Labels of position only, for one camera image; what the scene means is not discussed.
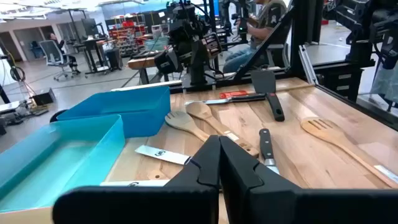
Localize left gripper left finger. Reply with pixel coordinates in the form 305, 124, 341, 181
52, 135, 221, 224

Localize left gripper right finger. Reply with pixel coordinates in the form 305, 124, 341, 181
220, 135, 398, 224

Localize plain wooden spoon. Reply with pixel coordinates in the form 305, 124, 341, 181
185, 101, 260, 157

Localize forked wooden spoon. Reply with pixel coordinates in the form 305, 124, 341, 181
164, 111, 211, 142

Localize black square-head spatula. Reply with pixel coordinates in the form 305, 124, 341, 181
250, 69, 285, 123

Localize slotted wooden spoon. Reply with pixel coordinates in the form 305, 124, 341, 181
300, 116, 398, 190

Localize wooden workbench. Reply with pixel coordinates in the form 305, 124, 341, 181
127, 55, 170, 85

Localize storage shelf red bins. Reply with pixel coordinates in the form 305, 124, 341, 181
107, 20, 149, 58

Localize dark blue plastic bin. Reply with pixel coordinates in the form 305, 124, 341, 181
57, 86, 171, 139

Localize black standing desk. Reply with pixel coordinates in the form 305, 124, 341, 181
72, 37, 114, 75

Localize black computer monitor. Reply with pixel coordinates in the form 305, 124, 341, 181
81, 17, 100, 37

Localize person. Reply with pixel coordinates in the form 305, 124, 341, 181
222, 0, 289, 74
49, 32, 81, 75

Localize grey office chair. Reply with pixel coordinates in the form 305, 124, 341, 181
39, 39, 75, 82

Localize black floor box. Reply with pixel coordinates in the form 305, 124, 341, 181
30, 88, 57, 106

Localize black cabinet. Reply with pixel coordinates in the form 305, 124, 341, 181
313, 60, 376, 103

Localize teal green plastic bin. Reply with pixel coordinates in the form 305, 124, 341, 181
0, 114, 126, 214

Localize grey floor equipment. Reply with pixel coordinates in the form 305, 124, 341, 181
0, 99, 50, 135

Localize clear plastic sheet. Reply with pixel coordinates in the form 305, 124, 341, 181
369, 62, 398, 103

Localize neighbouring black robot rig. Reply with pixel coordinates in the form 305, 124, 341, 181
323, 0, 398, 71

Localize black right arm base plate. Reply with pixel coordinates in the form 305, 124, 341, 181
181, 77, 218, 91

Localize black metal table frame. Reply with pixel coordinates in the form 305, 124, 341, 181
169, 0, 398, 131

